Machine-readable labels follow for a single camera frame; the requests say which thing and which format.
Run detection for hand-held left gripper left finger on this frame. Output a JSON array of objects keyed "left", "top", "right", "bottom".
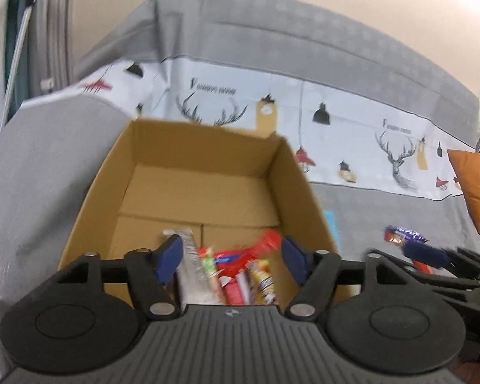
[{"left": 58, "top": 235, "right": 183, "bottom": 321}]

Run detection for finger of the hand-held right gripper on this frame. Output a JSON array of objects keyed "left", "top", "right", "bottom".
[
  {"left": 410, "top": 265, "right": 480, "bottom": 291},
  {"left": 402, "top": 243, "right": 480, "bottom": 271}
]

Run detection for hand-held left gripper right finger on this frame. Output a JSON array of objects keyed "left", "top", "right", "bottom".
[{"left": 281, "top": 236, "right": 413, "bottom": 321}]

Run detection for purple snack packet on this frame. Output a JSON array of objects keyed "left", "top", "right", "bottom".
[{"left": 385, "top": 225, "right": 429, "bottom": 249}]

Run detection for brown cardboard box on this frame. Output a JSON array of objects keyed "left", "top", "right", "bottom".
[{"left": 58, "top": 117, "right": 341, "bottom": 308}]

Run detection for silver snack packet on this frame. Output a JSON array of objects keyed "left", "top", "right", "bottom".
[{"left": 162, "top": 228, "right": 220, "bottom": 305}]

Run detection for green and yellow snack packet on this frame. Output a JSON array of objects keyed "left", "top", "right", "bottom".
[{"left": 198, "top": 247, "right": 227, "bottom": 305}]

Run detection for long red snack packet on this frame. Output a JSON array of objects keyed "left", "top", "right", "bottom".
[{"left": 213, "top": 229, "right": 284, "bottom": 277}]

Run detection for light blue paper strip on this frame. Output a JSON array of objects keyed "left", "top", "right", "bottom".
[{"left": 323, "top": 209, "right": 340, "bottom": 244}]

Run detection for red and white snack packet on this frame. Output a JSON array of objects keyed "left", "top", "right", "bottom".
[{"left": 218, "top": 270, "right": 252, "bottom": 307}]

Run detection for orange cushion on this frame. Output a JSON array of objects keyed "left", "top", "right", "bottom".
[{"left": 447, "top": 149, "right": 480, "bottom": 236}]

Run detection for deer print blanket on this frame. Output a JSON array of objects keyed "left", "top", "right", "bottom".
[{"left": 66, "top": 57, "right": 477, "bottom": 201}]

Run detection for grey curtain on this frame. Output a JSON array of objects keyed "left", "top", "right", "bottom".
[{"left": 0, "top": 0, "right": 76, "bottom": 129}]

